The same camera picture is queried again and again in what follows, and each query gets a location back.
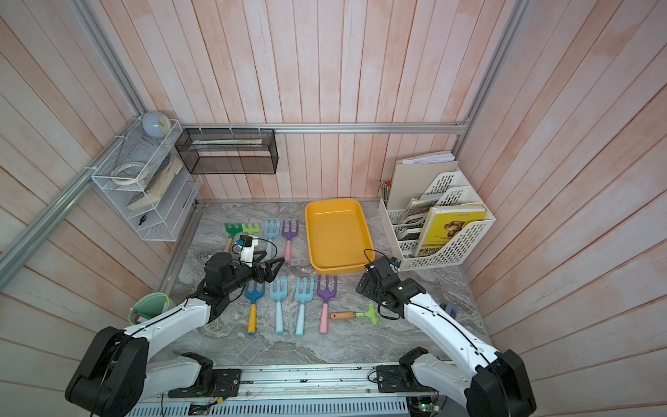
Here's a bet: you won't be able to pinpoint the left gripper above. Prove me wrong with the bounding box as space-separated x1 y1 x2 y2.
222 249 285 294

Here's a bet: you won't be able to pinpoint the green rake wooden handle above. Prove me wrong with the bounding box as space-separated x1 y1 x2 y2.
224 223 243 253

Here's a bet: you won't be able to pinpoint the pink handled garden tool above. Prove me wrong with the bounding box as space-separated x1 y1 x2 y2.
316 276 338 335

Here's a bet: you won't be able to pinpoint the yellow storage box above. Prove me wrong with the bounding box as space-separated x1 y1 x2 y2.
305 198 374 276

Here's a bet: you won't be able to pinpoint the dark blue fork yellow handle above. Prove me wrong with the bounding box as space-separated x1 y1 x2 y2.
244 281 266 335

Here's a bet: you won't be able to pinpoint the purple rake pink handle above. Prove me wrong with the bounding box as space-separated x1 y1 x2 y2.
281 220 300 263

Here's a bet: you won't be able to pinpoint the light blue hand rake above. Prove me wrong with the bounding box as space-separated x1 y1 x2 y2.
269 276 289 335

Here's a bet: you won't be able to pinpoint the light blue hand fork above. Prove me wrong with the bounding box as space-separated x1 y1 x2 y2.
295 277 315 337

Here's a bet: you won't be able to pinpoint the light green wooden handled rake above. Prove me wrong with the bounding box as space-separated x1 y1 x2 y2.
241 223 261 236

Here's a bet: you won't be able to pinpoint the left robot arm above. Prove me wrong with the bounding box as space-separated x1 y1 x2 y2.
65 252 285 416

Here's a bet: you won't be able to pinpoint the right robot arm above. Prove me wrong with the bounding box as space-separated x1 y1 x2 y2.
356 256 537 416

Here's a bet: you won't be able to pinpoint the white desktop file organizer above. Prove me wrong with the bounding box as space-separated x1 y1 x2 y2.
379 170 496 270

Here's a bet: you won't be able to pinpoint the green cup with pens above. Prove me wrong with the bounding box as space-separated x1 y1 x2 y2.
128 292 176 325

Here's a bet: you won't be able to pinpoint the yellow picture book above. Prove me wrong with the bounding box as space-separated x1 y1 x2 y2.
415 203 486 256

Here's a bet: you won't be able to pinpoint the bundle of pencils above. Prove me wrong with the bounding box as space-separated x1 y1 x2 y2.
381 181 391 203

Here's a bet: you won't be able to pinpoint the old book on shelf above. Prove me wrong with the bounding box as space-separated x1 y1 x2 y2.
127 156 183 211

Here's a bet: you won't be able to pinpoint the beige folder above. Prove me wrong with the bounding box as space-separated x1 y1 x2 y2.
387 160 459 210

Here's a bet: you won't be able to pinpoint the papers in mesh basket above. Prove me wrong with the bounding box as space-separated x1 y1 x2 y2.
188 139 264 151

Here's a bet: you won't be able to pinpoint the roll of white tape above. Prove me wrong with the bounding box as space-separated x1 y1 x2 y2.
110 162 147 186

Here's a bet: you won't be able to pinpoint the pale blue round clock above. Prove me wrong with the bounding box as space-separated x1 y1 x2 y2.
142 111 172 140

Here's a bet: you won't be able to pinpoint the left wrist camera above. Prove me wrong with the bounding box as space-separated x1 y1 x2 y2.
237 234 259 266

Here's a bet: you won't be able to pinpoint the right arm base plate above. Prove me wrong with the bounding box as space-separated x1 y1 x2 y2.
375 365 429 394

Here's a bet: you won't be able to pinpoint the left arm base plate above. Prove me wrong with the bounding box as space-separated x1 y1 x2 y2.
168 368 241 399

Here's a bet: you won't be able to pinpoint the aluminium front rail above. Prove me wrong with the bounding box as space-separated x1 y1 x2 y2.
89 358 523 405

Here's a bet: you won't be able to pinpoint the black mesh wall basket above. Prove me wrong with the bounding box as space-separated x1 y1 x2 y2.
175 127 279 175

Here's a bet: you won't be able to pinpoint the white wire wall shelf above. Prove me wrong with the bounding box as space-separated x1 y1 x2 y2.
92 116 203 242

